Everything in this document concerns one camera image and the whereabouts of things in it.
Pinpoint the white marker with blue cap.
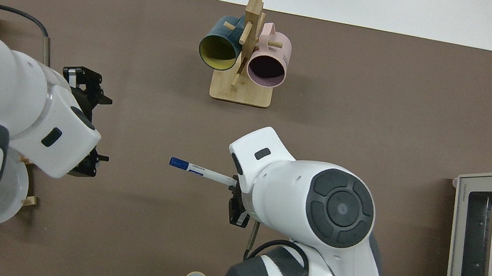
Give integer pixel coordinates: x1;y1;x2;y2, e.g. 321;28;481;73
167;157;241;188

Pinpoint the wooden plate rack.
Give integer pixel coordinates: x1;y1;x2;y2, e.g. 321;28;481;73
12;155;45;209

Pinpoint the grey plate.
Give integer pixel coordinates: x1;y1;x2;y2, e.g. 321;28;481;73
0;148;35;233

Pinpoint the wooden cup stand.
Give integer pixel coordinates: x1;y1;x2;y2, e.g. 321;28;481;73
208;0;291;110

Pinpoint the brown table cloth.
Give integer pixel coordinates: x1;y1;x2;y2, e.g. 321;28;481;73
0;0;492;276

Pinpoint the pink mug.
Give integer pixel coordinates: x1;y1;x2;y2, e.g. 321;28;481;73
244;20;296;91

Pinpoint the dark blue mug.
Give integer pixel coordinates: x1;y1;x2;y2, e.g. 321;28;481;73
195;11;248;75

